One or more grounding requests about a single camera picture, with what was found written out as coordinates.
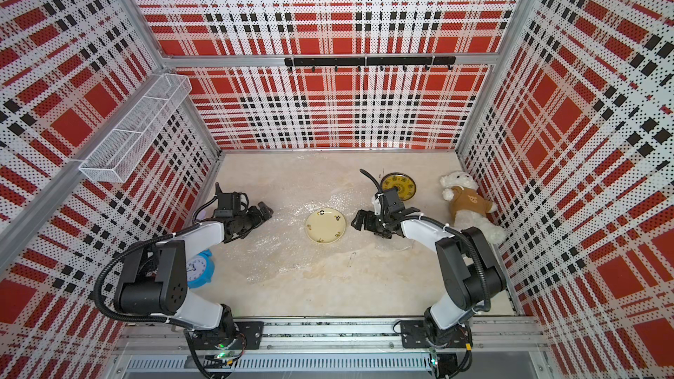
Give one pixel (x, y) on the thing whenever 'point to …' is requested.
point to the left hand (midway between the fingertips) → (268, 215)
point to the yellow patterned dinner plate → (404, 184)
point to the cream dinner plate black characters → (326, 225)
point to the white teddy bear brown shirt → (468, 208)
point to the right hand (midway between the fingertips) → (365, 226)
